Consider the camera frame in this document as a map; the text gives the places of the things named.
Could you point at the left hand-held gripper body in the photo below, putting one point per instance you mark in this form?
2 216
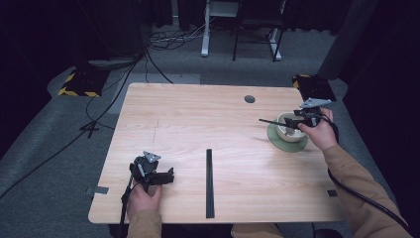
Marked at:
144 170

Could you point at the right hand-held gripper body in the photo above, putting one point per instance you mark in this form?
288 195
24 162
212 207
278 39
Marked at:
310 115

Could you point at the cream ceramic bowl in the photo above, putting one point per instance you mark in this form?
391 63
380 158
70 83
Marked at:
290 136

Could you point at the black chopstick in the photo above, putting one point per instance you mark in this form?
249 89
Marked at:
212 198
272 122
208 198

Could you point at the person's right hand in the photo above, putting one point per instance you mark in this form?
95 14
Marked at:
322 134

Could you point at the person's left hand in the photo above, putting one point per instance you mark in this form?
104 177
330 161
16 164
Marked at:
142 203

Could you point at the small grey object in bowl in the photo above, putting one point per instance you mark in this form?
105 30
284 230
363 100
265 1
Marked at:
289 131

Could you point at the green round plate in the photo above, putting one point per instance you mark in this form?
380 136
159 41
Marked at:
274 141

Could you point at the grey tape strip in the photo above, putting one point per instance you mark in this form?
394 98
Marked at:
332 193
100 190

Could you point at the grey table grommet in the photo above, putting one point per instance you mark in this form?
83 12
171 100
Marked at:
250 99

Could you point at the white desk leg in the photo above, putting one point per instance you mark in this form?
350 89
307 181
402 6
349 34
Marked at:
275 46
205 36

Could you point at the person's tan clothing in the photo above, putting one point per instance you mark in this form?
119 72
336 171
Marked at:
257 231

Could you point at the black yellow striped base plate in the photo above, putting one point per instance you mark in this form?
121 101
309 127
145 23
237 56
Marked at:
313 87
84 84

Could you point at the grey slanted post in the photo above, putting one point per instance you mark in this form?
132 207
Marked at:
346 39

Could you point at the black metal chair frame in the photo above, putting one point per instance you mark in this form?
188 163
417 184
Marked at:
235 43

